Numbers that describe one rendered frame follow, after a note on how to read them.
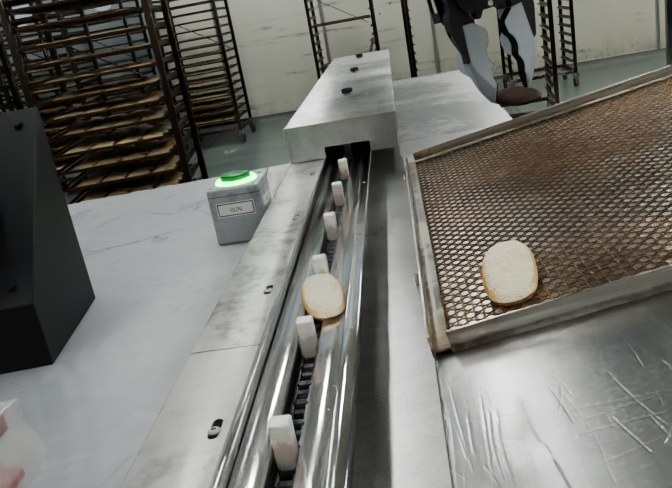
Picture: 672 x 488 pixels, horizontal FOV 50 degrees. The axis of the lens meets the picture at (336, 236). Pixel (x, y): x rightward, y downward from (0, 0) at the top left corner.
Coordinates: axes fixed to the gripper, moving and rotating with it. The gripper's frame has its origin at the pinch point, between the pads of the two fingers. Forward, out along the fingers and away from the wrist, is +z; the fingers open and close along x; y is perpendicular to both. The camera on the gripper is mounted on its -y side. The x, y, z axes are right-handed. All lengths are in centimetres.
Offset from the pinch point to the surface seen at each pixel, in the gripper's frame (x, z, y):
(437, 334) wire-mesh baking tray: 25.8, 6.3, -34.1
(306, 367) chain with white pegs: 33.7, 9.6, -23.3
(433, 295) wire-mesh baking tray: 23.7, 6.3, -28.5
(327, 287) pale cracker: 28.8, 7.8, -14.0
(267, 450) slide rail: 38, 8, -34
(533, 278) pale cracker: 18.4, 6.0, -33.5
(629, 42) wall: -415, 118, 585
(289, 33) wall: -112, -10, 687
